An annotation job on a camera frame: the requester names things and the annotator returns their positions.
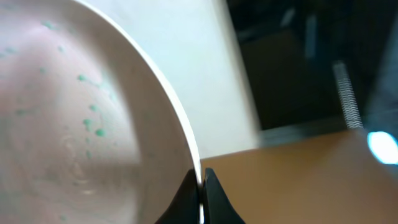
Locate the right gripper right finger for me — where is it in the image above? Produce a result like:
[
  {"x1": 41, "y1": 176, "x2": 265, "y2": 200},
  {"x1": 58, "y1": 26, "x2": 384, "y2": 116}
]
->
[{"x1": 203, "y1": 168, "x2": 245, "y2": 224}]

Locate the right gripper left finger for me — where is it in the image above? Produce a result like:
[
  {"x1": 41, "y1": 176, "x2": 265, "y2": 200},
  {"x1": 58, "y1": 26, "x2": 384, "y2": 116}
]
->
[{"x1": 155, "y1": 169, "x2": 200, "y2": 224}]

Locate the white plate with green streaks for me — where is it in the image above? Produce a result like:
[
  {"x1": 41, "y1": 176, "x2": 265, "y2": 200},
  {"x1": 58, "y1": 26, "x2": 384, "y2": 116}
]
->
[{"x1": 1, "y1": 0, "x2": 201, "y2": 223}]

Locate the coiled spring cable background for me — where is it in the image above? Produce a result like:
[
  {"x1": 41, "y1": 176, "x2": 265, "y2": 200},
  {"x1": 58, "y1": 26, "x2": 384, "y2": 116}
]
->
[{"x1": 332, "y1": 60, "x2": 363, "y2": 129}]

